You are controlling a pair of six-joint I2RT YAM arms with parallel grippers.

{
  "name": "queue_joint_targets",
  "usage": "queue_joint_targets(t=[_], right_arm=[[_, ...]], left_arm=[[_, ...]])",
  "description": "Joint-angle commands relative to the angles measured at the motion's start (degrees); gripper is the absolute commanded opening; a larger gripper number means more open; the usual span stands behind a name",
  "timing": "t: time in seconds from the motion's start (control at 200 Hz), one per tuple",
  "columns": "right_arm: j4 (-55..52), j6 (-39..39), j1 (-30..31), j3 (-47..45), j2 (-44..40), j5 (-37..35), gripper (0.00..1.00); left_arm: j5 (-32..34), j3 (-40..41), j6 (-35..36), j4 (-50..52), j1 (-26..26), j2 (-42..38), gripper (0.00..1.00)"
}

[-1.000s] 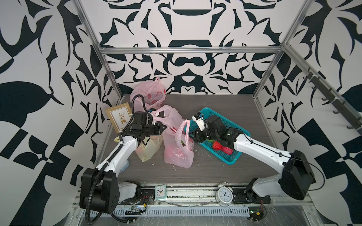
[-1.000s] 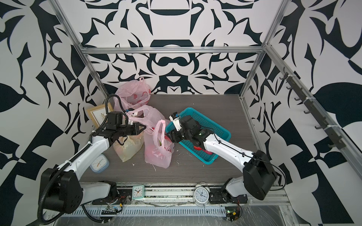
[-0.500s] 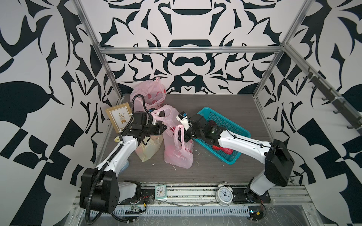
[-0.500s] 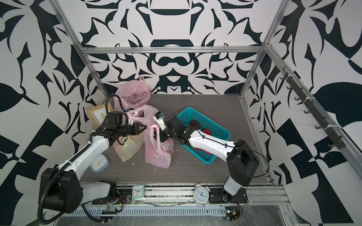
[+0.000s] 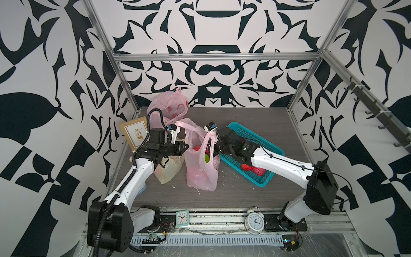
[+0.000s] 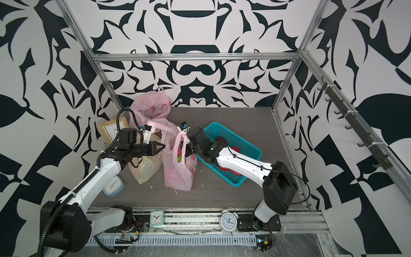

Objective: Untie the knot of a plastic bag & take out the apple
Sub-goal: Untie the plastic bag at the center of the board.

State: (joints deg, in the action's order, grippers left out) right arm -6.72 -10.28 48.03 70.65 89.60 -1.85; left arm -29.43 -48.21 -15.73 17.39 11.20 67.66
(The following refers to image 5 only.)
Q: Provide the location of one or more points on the teal plastic basket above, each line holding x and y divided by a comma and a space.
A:
266, 149

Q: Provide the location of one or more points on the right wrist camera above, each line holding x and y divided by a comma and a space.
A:
210, 127

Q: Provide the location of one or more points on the large pink plastic bag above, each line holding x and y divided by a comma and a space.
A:
173, 104

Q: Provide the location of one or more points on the small pink plastic bag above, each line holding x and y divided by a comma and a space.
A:
202, 166

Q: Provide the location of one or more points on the left circuit board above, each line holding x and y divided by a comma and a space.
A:
152, 239

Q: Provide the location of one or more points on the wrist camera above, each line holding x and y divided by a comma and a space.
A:
174, 130
210, 127

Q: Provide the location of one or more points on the yellow plastic bag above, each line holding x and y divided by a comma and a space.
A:
168, 168

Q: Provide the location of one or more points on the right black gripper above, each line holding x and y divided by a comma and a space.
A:
214, 151

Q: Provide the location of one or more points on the blue square timer clock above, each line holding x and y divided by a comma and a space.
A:
143, 188

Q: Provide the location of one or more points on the right circuit board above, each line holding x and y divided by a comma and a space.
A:
291, 244

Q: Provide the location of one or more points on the wooden picture frame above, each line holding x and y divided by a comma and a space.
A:
135, 131

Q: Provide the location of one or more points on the red textured fruit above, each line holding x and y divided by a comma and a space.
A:
258, 171

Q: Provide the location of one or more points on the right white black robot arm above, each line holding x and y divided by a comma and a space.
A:
317, 180

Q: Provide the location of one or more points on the round silver alarm clock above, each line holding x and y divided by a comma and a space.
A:
254, 222

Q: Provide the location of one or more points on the white slotted cable duct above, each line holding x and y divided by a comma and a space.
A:
211, 240

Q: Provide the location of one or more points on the wall hook rail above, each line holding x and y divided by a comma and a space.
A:
376, 109

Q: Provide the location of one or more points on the circuit board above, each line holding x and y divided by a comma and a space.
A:
152, 239
291, 244

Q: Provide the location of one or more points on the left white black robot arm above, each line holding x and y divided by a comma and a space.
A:
110, 223

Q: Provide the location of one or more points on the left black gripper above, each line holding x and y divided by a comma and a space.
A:
178, 150

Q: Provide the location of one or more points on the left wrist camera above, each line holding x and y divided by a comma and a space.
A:
174, 130

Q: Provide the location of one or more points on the small teal square clock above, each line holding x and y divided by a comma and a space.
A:
182, 218

